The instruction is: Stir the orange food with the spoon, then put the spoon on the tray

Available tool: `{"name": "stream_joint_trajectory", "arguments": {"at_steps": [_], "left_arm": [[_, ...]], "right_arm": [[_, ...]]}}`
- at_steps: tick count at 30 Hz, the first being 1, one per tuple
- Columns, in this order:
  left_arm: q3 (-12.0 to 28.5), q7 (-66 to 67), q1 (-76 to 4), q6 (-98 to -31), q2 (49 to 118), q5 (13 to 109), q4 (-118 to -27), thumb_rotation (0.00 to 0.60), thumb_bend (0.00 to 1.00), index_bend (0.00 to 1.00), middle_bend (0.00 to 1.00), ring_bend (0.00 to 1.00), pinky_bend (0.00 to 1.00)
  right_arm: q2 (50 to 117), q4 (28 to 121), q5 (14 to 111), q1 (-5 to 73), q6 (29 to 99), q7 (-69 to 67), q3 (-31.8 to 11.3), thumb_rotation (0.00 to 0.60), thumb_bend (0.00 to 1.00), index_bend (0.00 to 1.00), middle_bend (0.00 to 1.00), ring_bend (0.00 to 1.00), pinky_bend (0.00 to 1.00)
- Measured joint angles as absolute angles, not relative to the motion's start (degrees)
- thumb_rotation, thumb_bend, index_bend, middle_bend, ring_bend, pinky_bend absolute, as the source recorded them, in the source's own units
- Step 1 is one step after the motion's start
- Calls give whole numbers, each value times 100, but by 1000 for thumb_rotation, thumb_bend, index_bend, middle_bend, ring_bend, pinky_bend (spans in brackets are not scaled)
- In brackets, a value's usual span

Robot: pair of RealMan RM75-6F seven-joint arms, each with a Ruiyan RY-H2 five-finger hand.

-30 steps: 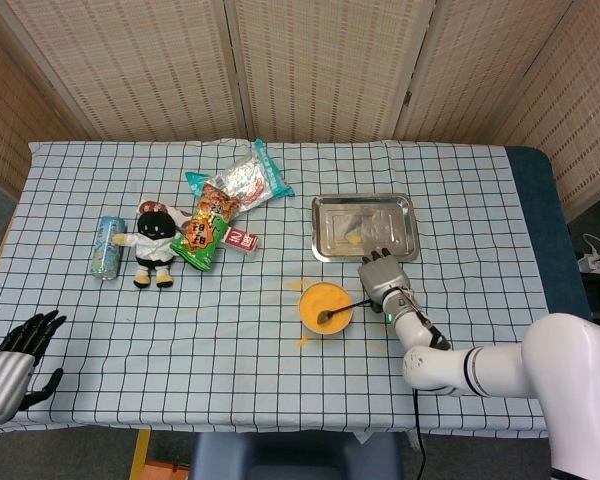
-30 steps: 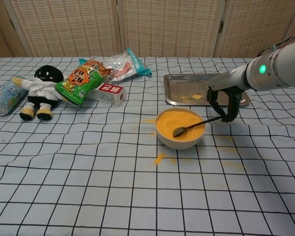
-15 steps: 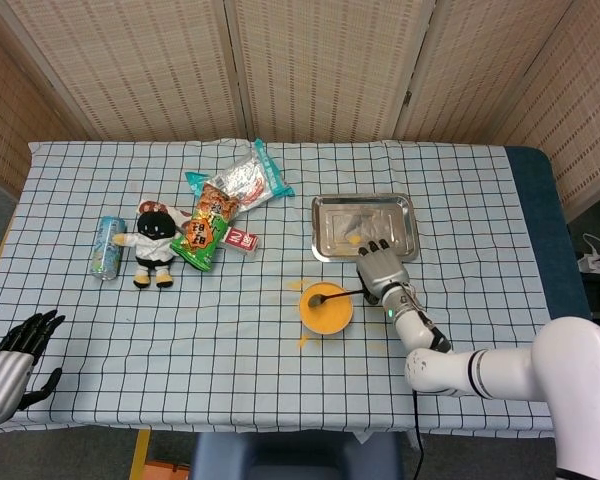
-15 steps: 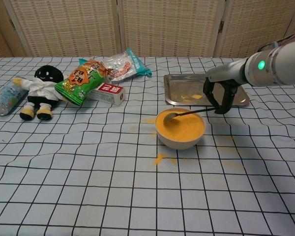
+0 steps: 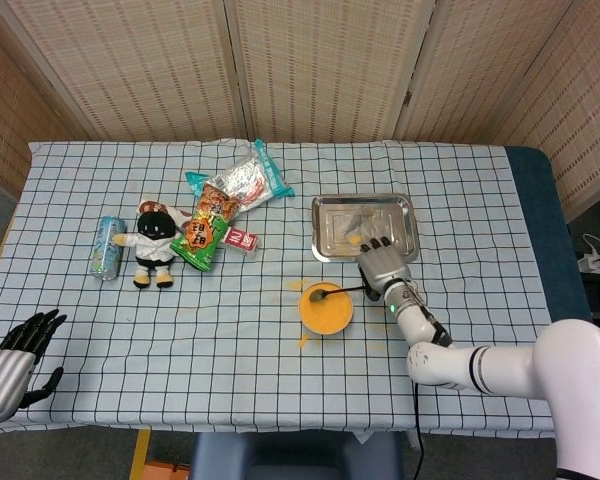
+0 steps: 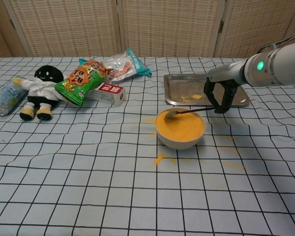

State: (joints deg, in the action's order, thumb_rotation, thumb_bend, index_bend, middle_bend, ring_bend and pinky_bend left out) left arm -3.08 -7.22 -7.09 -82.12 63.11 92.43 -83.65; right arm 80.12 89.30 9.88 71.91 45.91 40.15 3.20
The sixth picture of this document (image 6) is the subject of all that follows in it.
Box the white bowl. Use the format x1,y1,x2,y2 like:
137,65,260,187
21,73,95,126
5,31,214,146
155,108,207,150

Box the green orange snack bag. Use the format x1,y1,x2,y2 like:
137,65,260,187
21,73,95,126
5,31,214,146
54,59,111,107

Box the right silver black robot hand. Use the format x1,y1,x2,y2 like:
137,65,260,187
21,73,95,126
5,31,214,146
203,60,248,114

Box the silver teal snack bag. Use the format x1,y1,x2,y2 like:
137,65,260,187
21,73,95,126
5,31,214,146
78,48,153,83

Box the light blue checked tablecloth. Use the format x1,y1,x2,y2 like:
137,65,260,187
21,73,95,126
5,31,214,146
0,57,295,236

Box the black white plush doll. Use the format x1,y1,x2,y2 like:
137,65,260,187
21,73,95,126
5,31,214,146
12,65,66,121

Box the dark metal spoon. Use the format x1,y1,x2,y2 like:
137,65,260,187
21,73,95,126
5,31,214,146
164,106,218,121

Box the red white carton box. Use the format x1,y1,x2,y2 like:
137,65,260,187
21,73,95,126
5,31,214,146
87,83,126,106

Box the stainless steel tray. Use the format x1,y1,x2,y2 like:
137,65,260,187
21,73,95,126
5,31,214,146
163,73,250,107

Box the woven beige folding screen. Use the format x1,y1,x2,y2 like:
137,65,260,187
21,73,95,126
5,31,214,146
0,0,295,59

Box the right arm wrist wires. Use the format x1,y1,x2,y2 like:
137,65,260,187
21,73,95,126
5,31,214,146
257,34,295,54

